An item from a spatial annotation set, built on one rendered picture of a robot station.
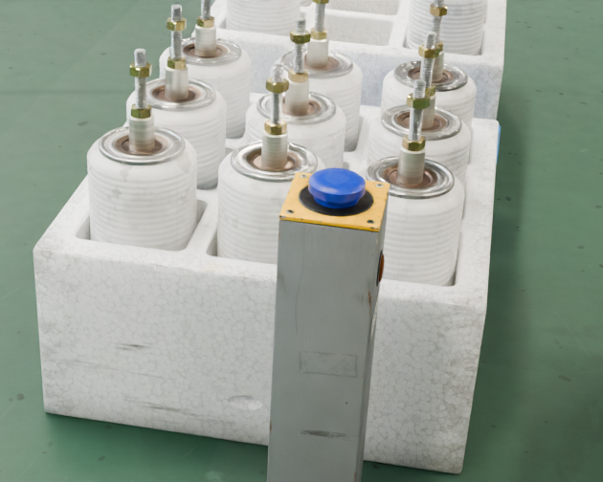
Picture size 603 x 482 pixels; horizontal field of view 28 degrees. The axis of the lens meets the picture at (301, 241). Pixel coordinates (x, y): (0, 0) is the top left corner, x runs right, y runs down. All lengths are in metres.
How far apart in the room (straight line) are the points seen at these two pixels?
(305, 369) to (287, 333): 0.03
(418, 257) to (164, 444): 0.29
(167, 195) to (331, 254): 0.25
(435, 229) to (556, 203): 0.59
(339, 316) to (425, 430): 0.24
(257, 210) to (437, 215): 0.15
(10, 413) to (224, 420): 0.20
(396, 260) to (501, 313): 0.34
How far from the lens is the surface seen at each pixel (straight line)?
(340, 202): 0.83
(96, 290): 1.06
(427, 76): 1.11
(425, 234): 1.00
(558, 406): 1.21
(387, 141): 1.11
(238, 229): 1.03
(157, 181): 1.03
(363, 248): 0.83
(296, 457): 0.94
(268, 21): 1.54
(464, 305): 1.00
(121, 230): 1.06
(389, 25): 1.62
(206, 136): 1.14
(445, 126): 1.13
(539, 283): 1.40
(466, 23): 1.52
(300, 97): 1.13
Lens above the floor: 0.71
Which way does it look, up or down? 30 degrees down
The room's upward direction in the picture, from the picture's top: 3 degrees clockwise
